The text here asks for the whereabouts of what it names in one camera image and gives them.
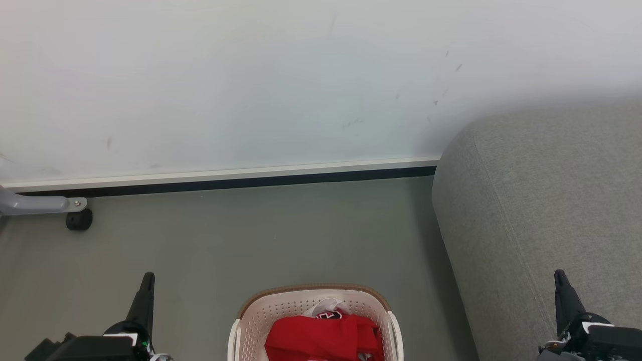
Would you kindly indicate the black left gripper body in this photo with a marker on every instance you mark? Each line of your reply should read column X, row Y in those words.
column 95, row 347

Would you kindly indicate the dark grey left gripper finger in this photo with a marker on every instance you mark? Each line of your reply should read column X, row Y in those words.
column 143, row 301

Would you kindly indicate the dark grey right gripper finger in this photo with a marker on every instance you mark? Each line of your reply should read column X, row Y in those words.
column 567, row 301

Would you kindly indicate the white and black baseboard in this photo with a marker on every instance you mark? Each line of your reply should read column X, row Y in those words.
column 225, row 176

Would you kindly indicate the red and white garment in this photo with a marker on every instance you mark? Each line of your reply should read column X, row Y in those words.
column 326, row 337

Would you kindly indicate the black caster wheel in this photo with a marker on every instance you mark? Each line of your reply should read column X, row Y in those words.
column 79, row 219

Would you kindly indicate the grey metal stand leg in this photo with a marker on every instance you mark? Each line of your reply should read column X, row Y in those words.
column 35, row 203

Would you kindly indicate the grey fabric sofa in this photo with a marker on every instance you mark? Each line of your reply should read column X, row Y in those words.
column 541, row 225

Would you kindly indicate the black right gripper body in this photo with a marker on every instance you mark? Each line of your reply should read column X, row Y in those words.
column 599, row 340

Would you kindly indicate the cream laundry basket brown rim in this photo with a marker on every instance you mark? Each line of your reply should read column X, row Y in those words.
column 313, row 321

